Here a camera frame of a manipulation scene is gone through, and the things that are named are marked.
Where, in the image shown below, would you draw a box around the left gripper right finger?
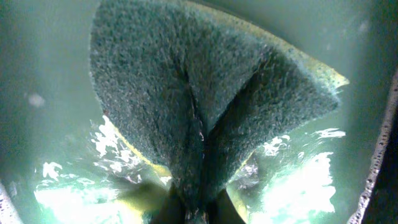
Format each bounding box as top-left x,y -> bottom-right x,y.
206,189 -> 245,224

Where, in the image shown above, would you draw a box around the green water tray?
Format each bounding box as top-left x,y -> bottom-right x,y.
1,0 -> 397,223

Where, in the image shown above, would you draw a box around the green yellow sponge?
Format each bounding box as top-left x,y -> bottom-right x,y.
90,1 -> 348,223

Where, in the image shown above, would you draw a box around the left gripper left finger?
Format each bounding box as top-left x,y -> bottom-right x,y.
149,184 -> 185,224

